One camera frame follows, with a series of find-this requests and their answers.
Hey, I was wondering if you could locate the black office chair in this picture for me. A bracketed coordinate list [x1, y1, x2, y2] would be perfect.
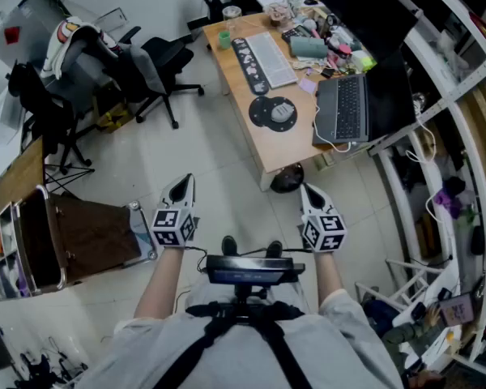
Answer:
[117, 25, 206, 130]
[6, 61, 96, 176]
[193, 0, 232, 30]

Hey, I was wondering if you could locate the person's left black shoe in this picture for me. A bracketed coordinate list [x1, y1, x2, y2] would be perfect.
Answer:
[221, 235, 239, 258]

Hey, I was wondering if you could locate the grey pouch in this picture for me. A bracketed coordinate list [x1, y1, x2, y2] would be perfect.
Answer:
[289, 35, 329, 59]

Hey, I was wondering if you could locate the yellow green notepad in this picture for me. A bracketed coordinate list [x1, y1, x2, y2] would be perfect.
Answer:
[350, 49, 377, 71]

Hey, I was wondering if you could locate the white box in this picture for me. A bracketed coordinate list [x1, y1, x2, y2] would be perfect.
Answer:
[0, 89, 28, 145]

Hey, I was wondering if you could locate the blue white sign card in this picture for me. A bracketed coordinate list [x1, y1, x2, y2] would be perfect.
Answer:
[127, 200, 159, 261]

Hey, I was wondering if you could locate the black chest harness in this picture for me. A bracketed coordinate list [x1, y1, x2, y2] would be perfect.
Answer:
[153, 300, 313, 389]

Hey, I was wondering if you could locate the grey laptop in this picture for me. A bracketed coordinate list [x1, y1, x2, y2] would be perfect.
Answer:
[311, 49, 419, 146]

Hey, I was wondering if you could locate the black calculator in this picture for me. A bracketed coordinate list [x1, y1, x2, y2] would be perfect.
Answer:
[281, 25, 312, 43]

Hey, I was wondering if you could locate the person's left forearm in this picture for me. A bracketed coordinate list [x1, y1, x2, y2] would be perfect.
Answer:
[133, 245, 187, 322]

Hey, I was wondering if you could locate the yellow cardboard box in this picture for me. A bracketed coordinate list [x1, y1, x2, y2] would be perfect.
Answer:
[95, 105, 135, 134]

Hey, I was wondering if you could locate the person's grey shirt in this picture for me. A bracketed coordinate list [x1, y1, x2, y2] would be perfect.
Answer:
[76, 288, 404, 389]

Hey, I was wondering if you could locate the flower bouquet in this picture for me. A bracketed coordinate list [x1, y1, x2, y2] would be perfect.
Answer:
[265, 0, 295, 28]

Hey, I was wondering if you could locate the steel service cart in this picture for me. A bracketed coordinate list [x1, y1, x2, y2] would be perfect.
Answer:
[0, 184, 160, 302]

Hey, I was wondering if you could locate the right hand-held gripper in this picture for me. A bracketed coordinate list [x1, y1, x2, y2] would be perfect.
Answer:
[297, 182, 348, 254]

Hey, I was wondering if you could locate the round black mouse pad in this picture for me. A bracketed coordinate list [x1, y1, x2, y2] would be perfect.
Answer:
[249, 95, 299, 133]

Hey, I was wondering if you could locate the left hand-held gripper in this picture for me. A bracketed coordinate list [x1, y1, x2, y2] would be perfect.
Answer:
[150, 173, 200, 250]

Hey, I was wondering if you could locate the purple cloth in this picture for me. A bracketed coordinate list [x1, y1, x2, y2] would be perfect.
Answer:
[15, 263, 30, 297]

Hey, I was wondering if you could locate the white shelving unit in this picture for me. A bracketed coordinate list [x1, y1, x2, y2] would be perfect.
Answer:
[368, 0, 486, 376]

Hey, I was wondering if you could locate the wooden side table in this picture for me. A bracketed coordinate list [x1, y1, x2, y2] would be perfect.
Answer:
[0, 135, 45, 214]

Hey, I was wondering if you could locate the white keyboard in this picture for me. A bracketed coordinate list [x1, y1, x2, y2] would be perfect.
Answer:
[245, 32, 300, 90]

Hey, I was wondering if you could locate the wooden desk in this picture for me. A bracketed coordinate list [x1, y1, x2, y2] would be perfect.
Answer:
[202, 12, 376, 192]

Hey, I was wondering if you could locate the grey computer mouse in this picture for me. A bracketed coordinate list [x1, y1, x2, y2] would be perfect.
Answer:
[270, 103, 295, 124]

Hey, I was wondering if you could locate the black round object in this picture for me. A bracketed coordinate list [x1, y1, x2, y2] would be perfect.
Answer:
[270, 162, 305, 195]

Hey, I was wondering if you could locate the black patterned wrist rest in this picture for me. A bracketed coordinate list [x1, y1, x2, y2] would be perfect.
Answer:
[230, 37, 269, 96]

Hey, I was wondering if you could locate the grey cabinet with red sticker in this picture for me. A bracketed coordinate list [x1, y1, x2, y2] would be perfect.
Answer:
[0, 0, 72, 83]

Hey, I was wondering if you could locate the person's right forearm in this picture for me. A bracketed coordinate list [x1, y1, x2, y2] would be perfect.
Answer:
[312, 251, 345, 311]

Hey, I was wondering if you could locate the black chest-mounted device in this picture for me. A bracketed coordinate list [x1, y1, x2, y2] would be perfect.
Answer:
[204, 254, 307, 306]

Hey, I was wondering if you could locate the black monitor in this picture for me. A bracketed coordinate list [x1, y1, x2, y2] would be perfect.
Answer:
[313, 0, 421, 62]

